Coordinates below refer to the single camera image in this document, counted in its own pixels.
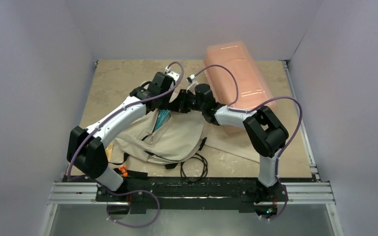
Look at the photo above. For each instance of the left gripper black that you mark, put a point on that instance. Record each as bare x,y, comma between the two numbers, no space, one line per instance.
164,106

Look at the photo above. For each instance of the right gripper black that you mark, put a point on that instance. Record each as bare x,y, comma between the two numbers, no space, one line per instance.
182,103

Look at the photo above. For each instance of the beige backpack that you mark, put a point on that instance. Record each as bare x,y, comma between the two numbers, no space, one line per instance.
178,138

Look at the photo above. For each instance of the orange small clip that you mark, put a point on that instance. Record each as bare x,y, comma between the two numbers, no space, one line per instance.
123,171

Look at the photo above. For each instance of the banana toy card pack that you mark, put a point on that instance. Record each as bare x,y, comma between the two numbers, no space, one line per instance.
108,151

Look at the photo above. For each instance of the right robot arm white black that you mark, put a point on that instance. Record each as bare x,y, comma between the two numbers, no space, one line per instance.
267,134

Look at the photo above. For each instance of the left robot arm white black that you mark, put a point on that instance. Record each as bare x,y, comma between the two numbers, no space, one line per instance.
86,146

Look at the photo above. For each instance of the orange translucent plastic box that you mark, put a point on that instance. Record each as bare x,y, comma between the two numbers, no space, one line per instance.
250,87

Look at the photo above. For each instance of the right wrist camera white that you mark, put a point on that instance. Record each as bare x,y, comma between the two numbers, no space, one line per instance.
192,81

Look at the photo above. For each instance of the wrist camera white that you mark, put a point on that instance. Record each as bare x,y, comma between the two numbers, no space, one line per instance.
173,74
192,81

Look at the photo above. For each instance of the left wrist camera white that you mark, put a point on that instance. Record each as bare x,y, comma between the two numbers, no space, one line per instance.
173,74

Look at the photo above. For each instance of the black aluminium base frame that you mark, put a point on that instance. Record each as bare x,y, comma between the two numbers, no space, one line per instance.
213,193

